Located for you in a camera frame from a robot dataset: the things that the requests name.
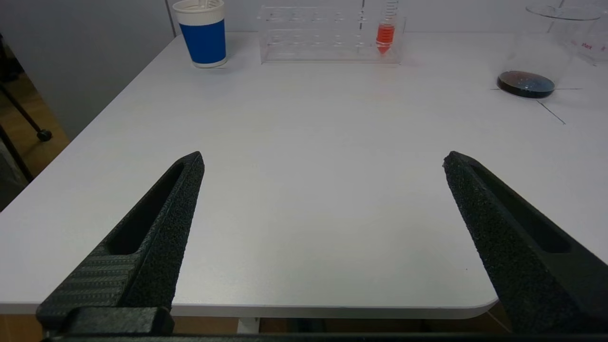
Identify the white table leg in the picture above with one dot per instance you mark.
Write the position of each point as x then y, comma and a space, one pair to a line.
248, 325

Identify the test tube with red pigment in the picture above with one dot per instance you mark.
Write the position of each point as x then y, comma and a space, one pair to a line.
385, 35

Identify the blue and white paper cup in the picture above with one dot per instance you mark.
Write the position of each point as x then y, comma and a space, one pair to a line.
204, 40

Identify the black tripod stand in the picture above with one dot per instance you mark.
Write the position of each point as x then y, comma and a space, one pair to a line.
23, 114

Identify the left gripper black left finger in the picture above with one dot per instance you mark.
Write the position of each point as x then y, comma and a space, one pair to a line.
156, 237

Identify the clear glass beaker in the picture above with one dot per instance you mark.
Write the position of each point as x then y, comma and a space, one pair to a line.
536, 66

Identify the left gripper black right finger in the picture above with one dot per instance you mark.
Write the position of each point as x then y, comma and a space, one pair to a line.
522, 247

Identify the clear acrylic test tube rack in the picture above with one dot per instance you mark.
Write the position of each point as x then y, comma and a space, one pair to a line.
323, 42
591, 45

